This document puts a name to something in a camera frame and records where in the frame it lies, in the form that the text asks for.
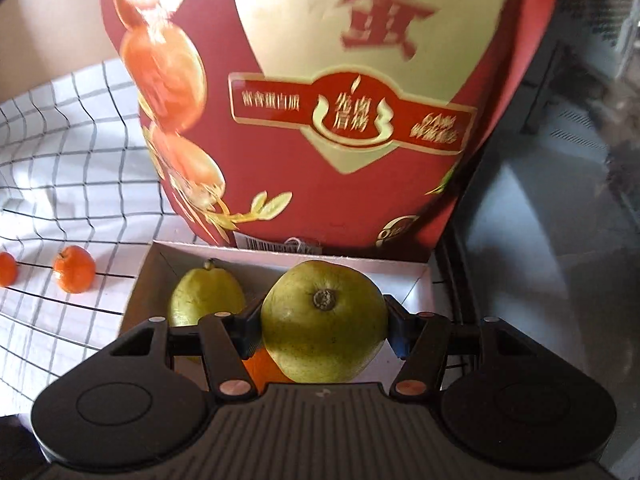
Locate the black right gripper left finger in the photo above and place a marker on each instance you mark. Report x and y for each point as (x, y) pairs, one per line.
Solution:
(226, 341)

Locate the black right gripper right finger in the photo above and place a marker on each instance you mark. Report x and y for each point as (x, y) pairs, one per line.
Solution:
(421, 341)

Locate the small orange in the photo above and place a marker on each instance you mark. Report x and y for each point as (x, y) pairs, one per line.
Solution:
(263, 370)

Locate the yellow-green pear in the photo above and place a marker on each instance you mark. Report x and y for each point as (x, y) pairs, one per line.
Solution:
(202, 291)
(323, 322)

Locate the pink rectangular gift box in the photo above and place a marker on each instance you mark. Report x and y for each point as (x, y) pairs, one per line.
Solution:
(165, 264)

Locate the glass-sided computer case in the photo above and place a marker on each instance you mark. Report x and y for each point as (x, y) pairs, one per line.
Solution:
(549, 224)

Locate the mandarin middle of cluster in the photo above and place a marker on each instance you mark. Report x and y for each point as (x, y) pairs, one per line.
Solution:
(74, 270)

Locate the mandarin far left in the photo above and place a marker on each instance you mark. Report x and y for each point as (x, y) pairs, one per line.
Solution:
(8, 269)

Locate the white black grid tablecloth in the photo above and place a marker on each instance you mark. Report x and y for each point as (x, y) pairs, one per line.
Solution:
(74, 172)

